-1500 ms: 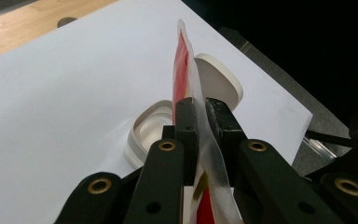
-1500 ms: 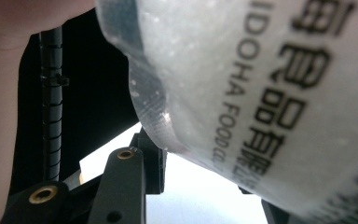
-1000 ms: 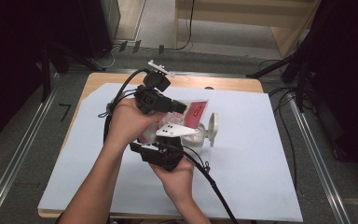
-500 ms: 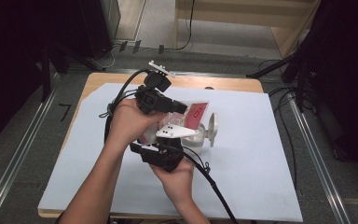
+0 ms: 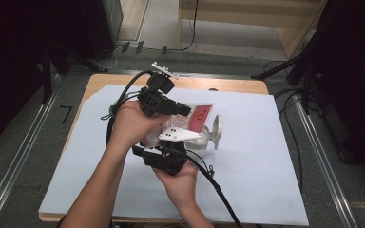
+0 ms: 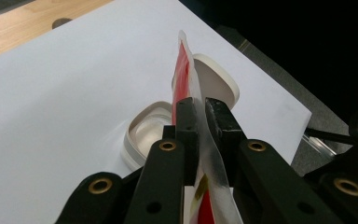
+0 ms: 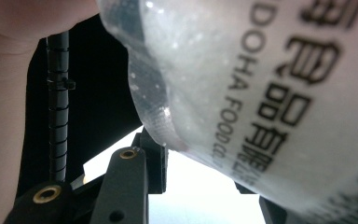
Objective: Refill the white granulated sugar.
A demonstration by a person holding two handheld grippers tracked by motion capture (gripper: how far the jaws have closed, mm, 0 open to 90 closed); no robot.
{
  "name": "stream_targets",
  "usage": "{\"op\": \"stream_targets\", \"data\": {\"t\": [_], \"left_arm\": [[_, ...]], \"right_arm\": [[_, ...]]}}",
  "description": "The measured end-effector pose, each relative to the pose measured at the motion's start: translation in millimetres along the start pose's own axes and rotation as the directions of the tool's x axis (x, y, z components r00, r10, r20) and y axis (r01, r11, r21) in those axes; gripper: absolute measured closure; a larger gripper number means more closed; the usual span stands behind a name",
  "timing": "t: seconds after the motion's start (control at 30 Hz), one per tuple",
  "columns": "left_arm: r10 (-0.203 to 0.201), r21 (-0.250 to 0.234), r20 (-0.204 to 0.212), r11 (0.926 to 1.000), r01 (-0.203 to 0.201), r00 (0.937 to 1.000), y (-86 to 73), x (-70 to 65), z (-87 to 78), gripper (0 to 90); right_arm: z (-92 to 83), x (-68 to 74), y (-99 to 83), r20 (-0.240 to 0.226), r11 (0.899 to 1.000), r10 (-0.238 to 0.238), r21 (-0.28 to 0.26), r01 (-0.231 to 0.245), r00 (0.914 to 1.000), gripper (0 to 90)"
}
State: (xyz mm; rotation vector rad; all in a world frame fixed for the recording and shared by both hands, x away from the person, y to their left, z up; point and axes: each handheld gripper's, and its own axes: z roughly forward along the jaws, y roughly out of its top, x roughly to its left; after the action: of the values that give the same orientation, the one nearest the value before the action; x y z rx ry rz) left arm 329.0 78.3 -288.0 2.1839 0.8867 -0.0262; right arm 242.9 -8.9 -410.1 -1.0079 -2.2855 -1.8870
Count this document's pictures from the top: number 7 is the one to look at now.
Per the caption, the red and white powder pouch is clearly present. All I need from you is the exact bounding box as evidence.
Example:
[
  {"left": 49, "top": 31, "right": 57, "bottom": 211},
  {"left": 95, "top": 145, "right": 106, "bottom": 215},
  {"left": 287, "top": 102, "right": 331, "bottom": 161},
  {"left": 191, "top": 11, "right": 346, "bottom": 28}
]
[{"left": 96, "top": 0, "right": 358, "bottom": 224}]

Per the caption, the left hand-held gripper black cable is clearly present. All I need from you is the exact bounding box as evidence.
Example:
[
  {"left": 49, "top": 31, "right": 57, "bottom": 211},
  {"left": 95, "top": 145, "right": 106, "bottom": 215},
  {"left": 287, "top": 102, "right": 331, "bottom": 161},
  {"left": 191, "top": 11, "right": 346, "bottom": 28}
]
[{"left": 46, "top": 31, "right": 76, "bottom": 183}]

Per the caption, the white paper sheet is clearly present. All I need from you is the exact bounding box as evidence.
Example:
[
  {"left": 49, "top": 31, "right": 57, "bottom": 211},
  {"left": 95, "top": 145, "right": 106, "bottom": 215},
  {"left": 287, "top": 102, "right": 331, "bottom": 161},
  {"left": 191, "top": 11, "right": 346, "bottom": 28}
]
[{"left": 82, "top": 125, "right": 267, "bottom": 224}]

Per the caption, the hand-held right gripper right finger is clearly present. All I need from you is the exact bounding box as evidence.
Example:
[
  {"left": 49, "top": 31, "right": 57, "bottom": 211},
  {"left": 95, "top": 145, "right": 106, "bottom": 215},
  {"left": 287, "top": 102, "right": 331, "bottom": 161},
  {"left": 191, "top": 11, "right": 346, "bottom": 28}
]
[{"left": 234, "top": 181, "right": 288, "bottom": 224}]

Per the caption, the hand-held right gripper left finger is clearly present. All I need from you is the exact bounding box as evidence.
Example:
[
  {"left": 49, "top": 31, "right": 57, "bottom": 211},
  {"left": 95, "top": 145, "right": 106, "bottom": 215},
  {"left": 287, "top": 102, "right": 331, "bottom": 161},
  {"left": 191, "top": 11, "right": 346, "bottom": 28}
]
[{"left": 131, "top": 125, "right": 170, "bottom": 194}]

